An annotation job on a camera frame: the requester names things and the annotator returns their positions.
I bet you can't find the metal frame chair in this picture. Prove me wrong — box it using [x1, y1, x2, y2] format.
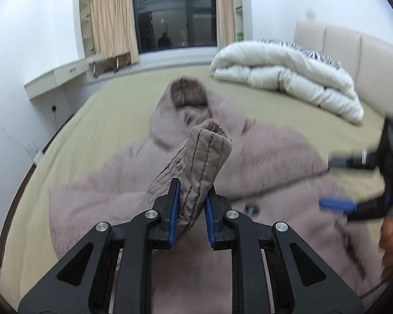
[92, 54, 132, 77]

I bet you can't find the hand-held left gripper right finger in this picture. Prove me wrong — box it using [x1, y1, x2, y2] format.
[205, 185, 365, 314]

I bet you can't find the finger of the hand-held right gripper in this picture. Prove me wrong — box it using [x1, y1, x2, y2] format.
[319, 196, 390, 221]
[327, 150, 380, 171]

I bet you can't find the narrow white shelf unit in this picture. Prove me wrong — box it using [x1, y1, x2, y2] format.
[232, 0, 244, 41]

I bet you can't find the white wall desk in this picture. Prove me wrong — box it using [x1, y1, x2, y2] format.
[24, 52, 103, 100]

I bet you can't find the bed with olive sheet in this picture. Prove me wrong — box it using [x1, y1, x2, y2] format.
[0, 64, 393, 314]

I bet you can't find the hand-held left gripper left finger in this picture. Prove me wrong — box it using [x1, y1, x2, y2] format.
[18, 178, 182, 314]

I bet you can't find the wide beige curtain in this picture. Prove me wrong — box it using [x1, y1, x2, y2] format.
[89, 0, 140, 68]

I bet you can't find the mauve hooded down coat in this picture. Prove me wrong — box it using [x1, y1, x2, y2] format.
[49, 78, 389, 314]

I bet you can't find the white folded duvet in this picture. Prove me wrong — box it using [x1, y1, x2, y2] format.
[210, 41, 365, 125]

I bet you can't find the tall white shelf unit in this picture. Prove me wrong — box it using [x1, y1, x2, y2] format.
[79, 0, 95, 56]

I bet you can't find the narrow beige curtain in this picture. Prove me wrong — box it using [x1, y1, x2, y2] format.
[214, 0, 236, 49]

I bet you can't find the person's right hand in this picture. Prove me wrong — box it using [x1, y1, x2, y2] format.
[378, 217, 393, 280]

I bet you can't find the beige upholstered headboard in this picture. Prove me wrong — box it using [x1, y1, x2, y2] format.
[293, 20, 393, 121]

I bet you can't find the dark window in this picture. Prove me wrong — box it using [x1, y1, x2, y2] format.
[132, 0, 218, 54]

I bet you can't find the zebra print pillow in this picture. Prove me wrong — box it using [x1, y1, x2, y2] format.
[255, 38, 343, 71]

